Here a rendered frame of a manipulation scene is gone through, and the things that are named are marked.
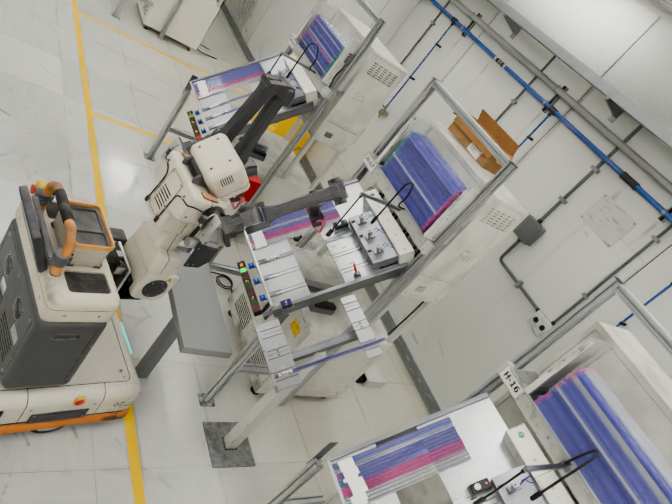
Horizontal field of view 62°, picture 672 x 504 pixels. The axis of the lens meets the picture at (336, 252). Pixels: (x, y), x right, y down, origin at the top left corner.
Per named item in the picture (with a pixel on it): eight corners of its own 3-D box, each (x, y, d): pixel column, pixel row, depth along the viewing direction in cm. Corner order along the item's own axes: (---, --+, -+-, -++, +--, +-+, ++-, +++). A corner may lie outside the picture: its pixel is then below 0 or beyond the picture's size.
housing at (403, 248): (399, 273, 283) (399, 255, 272) (362, 210, 314) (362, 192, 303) (413, 268, 285) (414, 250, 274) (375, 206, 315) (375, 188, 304)
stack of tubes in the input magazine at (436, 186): (421, 230, 267) (460, 190, 256) (379, 167, 299) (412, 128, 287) (437, 237, 275) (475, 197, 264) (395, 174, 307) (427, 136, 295)
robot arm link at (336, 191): (349, 172, 214) (357, 197, 215) (339, 177, 227) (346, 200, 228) (239, 208, 201) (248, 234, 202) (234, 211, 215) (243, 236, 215)
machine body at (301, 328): (248, 399, 316) (310, 331, 289) (221, 305, 360) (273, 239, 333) (332, 403, 358) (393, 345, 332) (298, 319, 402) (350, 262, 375)
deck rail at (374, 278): (274, 317, 269) (272, 310, 264) (273, 314, 270) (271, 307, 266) (408, 272, 282) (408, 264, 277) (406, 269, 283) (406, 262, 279)
